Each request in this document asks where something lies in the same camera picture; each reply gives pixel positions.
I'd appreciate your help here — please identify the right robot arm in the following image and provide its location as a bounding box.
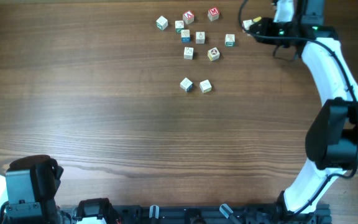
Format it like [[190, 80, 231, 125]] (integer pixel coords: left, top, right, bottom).
[[239, 0, 358, 219]]

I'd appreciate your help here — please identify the plain white block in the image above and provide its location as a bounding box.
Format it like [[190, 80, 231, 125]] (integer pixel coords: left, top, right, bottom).
[[200, 80, 212, 93]]

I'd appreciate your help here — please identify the green edged block right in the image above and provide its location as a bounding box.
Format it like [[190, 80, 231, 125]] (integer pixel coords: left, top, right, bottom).
[[225, 34, 235, 47]]

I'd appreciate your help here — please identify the red A block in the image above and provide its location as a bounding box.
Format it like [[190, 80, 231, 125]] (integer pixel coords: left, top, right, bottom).
[[183, 10, 195, 24]]

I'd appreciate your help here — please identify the plain wooden block lower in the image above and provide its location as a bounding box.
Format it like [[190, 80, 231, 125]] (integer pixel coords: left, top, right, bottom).
[[183, 47, 194, 60]]

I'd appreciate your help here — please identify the right camera black cable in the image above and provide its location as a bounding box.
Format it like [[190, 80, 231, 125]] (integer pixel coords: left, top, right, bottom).
[[237, 0, 358, 215]]

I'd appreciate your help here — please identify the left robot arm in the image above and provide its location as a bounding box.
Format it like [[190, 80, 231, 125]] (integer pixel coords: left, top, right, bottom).
[[0, 155, 64, 224]]

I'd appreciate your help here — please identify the plain block with figure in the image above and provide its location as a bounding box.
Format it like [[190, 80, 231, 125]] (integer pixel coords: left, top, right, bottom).
[[195, 32, 206, 44]]

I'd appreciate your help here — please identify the yellow edged red circle block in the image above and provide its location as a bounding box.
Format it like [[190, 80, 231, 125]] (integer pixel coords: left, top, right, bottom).
[[207, 47, 220, 61]]

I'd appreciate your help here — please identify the green edged block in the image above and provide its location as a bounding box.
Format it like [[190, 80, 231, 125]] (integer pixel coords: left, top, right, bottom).
[[225, 34, 235, 47], [156, 16, 168, 30]]

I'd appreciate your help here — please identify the blue edged white block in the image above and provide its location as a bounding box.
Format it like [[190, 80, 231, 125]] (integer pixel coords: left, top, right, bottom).
[[180, 78, 193, 92]]

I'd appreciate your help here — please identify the right grey clamp lever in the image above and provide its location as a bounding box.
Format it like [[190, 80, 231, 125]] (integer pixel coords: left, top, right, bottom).
[[219, 203, 234, 220]]

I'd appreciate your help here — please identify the red edged white block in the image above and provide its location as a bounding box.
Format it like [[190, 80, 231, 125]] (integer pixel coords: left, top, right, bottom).
[[242, 19, 254, 32]]

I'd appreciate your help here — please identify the red M block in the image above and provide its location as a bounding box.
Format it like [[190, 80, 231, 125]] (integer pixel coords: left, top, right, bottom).
[[208, 7, 220, 21]]

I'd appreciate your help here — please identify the grey clamp lever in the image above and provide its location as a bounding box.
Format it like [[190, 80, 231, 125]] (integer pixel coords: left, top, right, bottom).
[[149, 205, 160, 220], [219, 203, 234, 220]]

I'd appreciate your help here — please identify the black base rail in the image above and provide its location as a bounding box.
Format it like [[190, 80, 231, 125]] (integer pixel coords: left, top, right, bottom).
[[62, 204, 332, 224]]

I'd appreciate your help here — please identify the left grey clamp lever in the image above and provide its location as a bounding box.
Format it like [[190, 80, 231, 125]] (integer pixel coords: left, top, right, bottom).
[[149, 205, 160, 220]]

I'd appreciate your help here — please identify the blue edged bee block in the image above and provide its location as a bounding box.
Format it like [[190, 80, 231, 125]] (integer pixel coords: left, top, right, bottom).
[[181, 29, 191, 43]]

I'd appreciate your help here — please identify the green edged block far left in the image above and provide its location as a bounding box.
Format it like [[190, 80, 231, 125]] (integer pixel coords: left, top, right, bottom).
[[156, 16, 168, 30]]

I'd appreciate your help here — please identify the green Z block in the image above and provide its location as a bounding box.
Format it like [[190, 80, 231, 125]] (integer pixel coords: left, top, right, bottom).
[[175, 21, 185, 34]]

